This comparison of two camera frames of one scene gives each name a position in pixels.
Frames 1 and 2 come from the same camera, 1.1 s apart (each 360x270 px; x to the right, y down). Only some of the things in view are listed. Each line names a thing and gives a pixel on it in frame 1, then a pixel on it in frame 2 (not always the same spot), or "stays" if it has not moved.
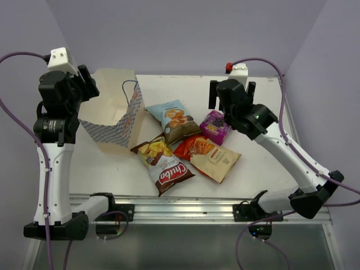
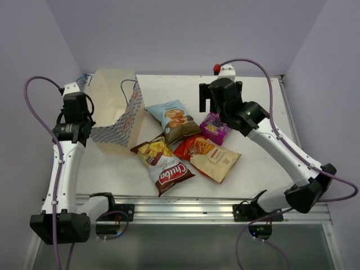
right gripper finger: [212, 94] to [205, 93]
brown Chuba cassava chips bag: [167, 171] stays
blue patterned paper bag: [116, 118] stays
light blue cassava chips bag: [174, 121] stays
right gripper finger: [251, 89] to [239, 85]
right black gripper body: [221, 107] stays
